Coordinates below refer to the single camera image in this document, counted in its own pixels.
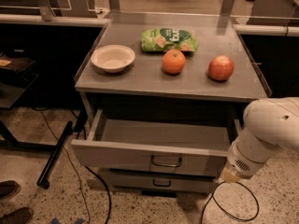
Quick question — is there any green snack bag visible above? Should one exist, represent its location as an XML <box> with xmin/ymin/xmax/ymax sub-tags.
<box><xmin>141</xmin><ymin>28</ymin><xmax>198</xmax><ymax>52</ymax></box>

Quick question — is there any brown shoe upper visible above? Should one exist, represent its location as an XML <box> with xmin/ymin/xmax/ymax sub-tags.
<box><xmin>0</xmin><ymin>180</ymin><xmax>21</xmax><ymax>200</ymax></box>

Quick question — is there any black metal drawer handle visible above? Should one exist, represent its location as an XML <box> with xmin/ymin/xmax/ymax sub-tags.
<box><xmin>150</xmin><ymin>156</ymin><xmax>182</xmax><ymax>168</ymax></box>

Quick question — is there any black cable right floor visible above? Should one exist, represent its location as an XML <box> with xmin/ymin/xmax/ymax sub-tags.
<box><xmin>200</xmin><ymin>180</ymin><xmax>260</xmax><ymax>224</ymax></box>

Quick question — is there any white bowl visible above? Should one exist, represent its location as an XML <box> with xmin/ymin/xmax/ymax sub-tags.
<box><xmin>91</xmin><ymin>45</ymin><xmax>135</xmax><ymax>73</ymax></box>

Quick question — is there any grey bottom drawer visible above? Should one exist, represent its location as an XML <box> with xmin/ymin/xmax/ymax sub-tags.
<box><xmin>105</xmin><ymin>169</ymin><xmax>217</xmax><ymax>193</ymax></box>

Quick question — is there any red apple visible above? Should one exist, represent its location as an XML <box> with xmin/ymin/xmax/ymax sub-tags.
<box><xmin>208</xmin><ymin>55</ymin><xmax>235</xmax><ymax>81</ymax></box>

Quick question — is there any black cable floor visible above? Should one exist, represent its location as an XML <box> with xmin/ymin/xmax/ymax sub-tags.
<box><xmin>200</xmin><ymin>180</ymin><xmax>260</xmax><ymax>224</ymax></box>
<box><xmin>84</xmin><ymin>165</ymin><xmax>113</xmax><ymax>224</ymax></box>

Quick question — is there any brown shoe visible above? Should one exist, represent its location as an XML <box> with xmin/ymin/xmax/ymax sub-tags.
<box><xmin>0</xmin><ymin>207</ymin><xmax>33</xmax><ymax>224</ymax></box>
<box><xmin>0</xmin><ymin>180</ymin><xmax>21</xmax><ymax>200</ymax></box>

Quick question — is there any brown shoe lower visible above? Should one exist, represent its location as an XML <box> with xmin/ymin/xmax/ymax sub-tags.
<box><xmin>0</xmin><ymin>207</ymin><xmax>33</xmax><ymax>224</ymax></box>

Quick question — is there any dark side table left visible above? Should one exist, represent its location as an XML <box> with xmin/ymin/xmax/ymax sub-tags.
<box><xmin>0</xmin><ymin>54</ymin><xmax>56</xmax><ymax>152</ymax></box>

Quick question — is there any black cable left floor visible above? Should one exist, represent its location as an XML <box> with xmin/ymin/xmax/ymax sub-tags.
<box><xmin>84</xmin><ymin>165</ymin><xmax>113</xmax><ymax>224</ymax></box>

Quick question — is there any orange fruit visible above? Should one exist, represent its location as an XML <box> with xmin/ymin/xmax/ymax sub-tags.
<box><xmin>162</xmin><ymin>49</ymin><xmax>186</xmax><ymax>75</ymax></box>

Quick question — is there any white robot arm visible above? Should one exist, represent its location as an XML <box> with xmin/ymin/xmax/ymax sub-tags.
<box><xmin>221</xmin><ymin>97</ymin><xmax>299</xmax><ymax>183</ymax></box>

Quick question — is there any black floor stand bar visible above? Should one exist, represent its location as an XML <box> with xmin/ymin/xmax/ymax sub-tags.
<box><xmin>36</xmin><ymin>121</ymin><xmax>72</xmax><ymax>189</ymax></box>

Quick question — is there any grey drawer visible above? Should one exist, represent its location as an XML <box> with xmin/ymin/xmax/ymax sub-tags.
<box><xmin>105</xmin><ymin>169</ymin><xmax>217</xmax><ymax>193</ymax></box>
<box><xmin>71</xmin><ymin>110</ymin><xmax>240</xmax><ymax>177</ymax></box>

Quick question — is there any grey top drawer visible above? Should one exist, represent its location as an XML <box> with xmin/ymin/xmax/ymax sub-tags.
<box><xmin>71</xmin><ymin>110</ymin><xmax>240</xmax><ymax>177</ymax></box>

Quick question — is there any grey cabinet table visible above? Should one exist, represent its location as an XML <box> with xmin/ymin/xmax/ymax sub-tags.
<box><xmin>74</xmin><ymin>10</ymin><xmax>273</xmax><ymax>133</ymax></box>

